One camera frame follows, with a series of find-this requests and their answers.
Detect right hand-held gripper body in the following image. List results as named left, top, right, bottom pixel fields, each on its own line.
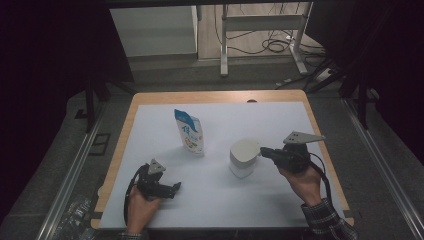
left=273, top=130, right=326, bottom=175

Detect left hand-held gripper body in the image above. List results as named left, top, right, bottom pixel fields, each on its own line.
left=135, top=158, right=168, bottom=202

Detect blue and white milk pouch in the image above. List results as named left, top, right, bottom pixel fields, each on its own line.
left=173, top=108, right=205, bottom=156

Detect person's left hand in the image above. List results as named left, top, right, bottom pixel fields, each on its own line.
left=126, top=185, right=163, bottom=235

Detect person's right hand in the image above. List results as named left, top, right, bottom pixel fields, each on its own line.
left=277, top=165, right=323, bottom=208

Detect white table mat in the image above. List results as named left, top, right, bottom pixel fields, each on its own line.
left=99, top=101, right=348, bottom=230

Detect wooden table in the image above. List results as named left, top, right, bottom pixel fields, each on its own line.
left=90, top=89, right=355, bottom=231

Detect clear plastic bag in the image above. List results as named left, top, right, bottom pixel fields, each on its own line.
left=52, top=195, right=98, bottom=240

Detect white power strip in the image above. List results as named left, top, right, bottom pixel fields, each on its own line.
left=314, top=67, right=333, bottom=83

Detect black stand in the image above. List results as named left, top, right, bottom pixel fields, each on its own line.
left=305, top=57, right=372, bottom=131
left=74, top=77, right=135, bottom=134

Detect white cabinet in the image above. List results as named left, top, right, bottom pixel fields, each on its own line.
left=109, top=5, right=199, bottom=58

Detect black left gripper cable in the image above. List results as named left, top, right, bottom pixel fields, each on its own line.
left=123, top=164, right=148, bottom=227

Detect black floor frame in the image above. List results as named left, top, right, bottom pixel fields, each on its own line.
left=88, top=132, right=112, bottom=157

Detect aluminium rail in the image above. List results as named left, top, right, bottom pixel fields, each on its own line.
left=342, top=97, right=424, bottom=240
left=35, top=102, right=108, bottom=240

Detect black floor cables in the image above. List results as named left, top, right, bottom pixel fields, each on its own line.
left=228, top=29, right=327, bottom=58

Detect white metal desk frame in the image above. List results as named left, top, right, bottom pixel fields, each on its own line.
left=219, top=2, right=314, bottom=78

